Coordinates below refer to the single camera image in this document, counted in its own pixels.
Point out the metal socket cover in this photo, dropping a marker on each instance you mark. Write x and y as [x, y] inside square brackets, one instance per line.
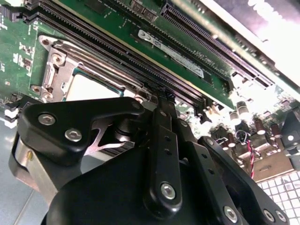
[61, 79]

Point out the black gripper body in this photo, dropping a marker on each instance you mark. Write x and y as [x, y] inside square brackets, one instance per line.
[105, 199]

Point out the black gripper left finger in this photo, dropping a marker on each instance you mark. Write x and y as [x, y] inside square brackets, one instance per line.
[164, 164]

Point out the thin metal locking lever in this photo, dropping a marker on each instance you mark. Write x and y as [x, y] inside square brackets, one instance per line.
[112, 76]

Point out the silver CPU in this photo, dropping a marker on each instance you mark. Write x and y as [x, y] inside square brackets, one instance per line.
[93, 90]

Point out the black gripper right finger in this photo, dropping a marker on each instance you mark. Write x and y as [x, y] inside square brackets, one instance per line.
[204, 162]

